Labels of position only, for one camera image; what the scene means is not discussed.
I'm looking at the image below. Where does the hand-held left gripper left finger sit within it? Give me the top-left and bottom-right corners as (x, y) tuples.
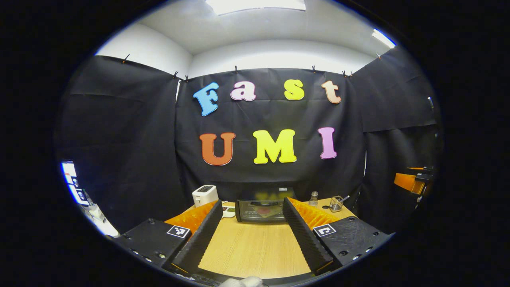
(107, 199), (224, 275)

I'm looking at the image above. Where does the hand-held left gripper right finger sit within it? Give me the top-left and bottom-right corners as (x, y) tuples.
(282, 197), (395, 275)

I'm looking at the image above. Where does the black electric oven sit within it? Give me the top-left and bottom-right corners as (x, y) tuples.
(235, 187), (297, 222)

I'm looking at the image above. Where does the white toaster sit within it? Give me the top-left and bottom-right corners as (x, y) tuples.
(192, 185), (219, 207)

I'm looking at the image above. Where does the pile of white objects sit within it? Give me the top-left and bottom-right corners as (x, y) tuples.
(86, 201), (120, 238)

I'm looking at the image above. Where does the black backdrop cloth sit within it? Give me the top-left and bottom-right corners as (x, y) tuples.
(56, 46), (443, 236)

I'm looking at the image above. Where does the ceiling light panel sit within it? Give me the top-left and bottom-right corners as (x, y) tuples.
(205, 0), (306, 16)
(373, 29), (397, 49)

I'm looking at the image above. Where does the bright computer monitor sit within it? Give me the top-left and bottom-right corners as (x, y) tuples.
(61, 160), (90, 206)

